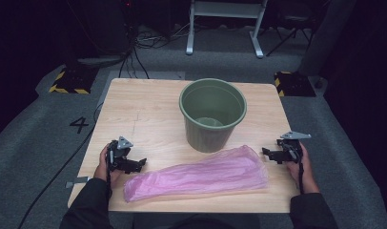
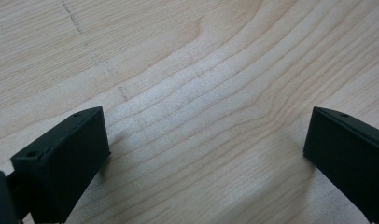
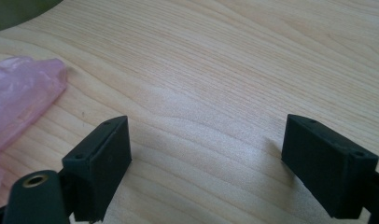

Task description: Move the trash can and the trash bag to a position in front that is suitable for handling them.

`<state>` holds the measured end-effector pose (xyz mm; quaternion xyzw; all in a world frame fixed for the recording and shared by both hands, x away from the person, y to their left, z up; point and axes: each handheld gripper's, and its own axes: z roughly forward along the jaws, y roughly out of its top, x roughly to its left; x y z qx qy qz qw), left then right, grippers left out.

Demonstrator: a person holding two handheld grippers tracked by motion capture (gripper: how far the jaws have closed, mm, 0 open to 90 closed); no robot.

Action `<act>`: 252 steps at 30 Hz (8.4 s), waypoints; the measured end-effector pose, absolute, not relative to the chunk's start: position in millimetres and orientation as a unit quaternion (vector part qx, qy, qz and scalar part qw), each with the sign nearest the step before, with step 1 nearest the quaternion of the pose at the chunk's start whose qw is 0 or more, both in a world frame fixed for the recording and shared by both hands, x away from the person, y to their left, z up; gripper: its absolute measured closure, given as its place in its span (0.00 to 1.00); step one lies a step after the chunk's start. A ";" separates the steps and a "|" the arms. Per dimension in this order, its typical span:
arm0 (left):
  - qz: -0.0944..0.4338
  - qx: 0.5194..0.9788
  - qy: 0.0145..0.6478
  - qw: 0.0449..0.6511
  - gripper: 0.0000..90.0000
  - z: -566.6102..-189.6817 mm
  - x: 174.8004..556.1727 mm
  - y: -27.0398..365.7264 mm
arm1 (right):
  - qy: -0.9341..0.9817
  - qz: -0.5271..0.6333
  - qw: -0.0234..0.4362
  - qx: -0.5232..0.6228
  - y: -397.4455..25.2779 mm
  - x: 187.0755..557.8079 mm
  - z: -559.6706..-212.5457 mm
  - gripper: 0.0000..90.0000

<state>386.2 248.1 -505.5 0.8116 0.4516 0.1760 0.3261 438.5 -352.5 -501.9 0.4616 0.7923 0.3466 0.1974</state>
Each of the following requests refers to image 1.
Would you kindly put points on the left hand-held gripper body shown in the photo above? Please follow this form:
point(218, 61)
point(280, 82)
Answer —
point(118, 159)

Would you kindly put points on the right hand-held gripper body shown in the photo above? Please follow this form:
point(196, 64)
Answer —
point(291, 149)

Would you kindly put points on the pink plastic bag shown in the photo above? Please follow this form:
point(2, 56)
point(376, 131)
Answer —
point(201, 175)

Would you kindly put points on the green plastic bin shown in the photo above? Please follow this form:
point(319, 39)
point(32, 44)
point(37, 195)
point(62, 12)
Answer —
point(210, 105)

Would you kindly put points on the person's left hand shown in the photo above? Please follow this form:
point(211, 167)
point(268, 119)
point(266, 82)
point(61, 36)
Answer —
point(102, 168)

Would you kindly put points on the person's right hand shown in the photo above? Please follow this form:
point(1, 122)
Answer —
point(306, 175)

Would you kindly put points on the grey tape strip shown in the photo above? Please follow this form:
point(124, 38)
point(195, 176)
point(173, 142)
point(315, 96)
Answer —
point(77, 182)

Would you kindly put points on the yellow black striped base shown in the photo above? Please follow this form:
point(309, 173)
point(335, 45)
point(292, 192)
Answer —
point(74, 81)
point(295, 84)

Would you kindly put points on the grey curtain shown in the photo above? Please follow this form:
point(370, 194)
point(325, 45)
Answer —
point(325, 38)

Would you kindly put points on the black tripod stand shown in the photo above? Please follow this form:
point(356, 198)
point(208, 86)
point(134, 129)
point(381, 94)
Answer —
point(293, 24)

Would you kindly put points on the white metal stand frame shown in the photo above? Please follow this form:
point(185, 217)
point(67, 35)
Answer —
point(225, 9)

